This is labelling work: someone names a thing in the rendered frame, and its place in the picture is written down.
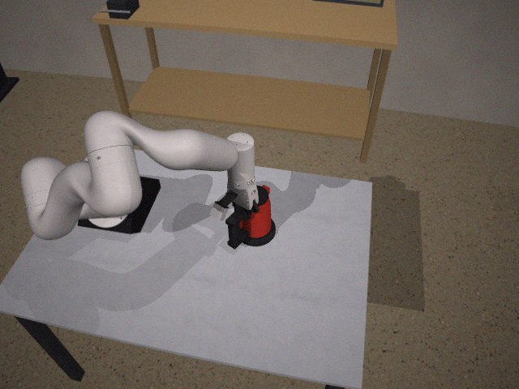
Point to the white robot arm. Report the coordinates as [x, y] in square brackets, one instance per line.
[113, 187]

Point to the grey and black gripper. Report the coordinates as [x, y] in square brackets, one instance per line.
[247, 198]

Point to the black round disk with center stud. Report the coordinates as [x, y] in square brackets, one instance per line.
[264, 240]

